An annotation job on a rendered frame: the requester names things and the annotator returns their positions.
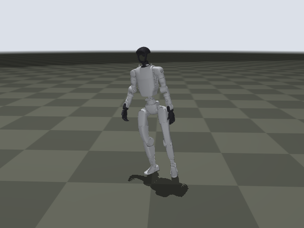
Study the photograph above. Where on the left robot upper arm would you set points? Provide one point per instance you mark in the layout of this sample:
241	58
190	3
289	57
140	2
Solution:
159	72

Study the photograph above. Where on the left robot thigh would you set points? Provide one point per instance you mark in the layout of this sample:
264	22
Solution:
163	116

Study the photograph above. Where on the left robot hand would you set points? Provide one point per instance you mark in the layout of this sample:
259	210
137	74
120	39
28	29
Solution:
171	115

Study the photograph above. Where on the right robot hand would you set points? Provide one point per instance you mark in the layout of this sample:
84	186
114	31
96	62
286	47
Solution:
124	112

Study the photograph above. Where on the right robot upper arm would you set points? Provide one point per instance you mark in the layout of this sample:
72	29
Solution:
132	88

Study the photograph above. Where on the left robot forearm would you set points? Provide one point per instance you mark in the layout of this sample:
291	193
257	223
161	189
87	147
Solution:
167	98

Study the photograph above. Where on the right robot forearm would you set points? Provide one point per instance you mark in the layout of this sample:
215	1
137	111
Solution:
129	99

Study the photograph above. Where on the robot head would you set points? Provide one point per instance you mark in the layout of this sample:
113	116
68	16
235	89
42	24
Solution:
143	51

